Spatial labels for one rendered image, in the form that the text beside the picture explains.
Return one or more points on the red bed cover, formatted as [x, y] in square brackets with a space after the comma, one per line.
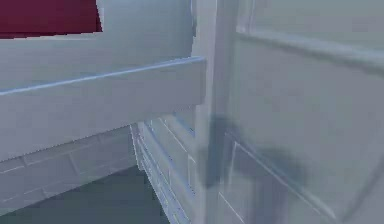
[46, 16]

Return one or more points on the white panelled room door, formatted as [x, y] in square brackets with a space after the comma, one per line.
[300, 100]

